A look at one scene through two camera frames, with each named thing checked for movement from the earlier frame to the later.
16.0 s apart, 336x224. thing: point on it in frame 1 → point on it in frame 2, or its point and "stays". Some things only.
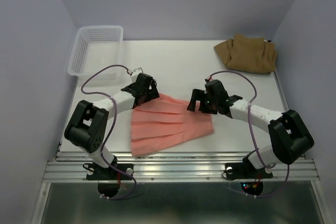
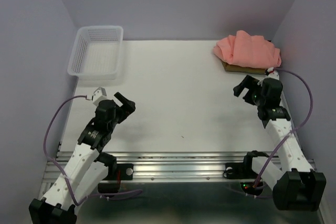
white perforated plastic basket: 96,47 stays
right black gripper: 198,94 → 251,81
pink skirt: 166,123 → 243,49
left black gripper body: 150,94 → 118,118
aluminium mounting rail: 195,167 stays
